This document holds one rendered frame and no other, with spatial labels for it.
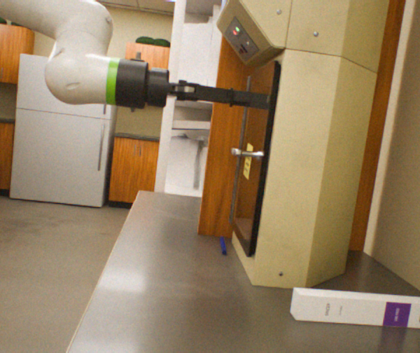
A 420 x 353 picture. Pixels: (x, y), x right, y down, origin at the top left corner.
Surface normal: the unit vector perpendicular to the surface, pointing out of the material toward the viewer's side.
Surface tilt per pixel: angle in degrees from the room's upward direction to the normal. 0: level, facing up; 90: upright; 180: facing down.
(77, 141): 90
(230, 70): 90
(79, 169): 90
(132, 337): 0
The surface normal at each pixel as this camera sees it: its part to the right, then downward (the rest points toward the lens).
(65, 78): 0.04, 0.32
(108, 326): 0.12, -0.99
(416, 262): -0.99, -0.11
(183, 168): -0.46, 0.16
